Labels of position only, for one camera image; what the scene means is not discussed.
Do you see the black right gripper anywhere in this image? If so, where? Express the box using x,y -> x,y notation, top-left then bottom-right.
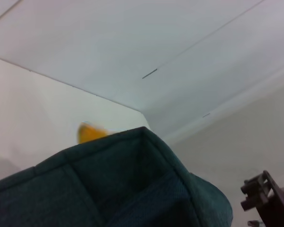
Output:
240,170 -> 284,227

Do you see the yellow banana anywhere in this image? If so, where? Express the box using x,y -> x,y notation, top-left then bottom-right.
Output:
77,121 -> 114,144

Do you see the dark green insulated lunch bag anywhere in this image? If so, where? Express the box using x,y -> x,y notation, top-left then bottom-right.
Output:
0,126 -> 234,227

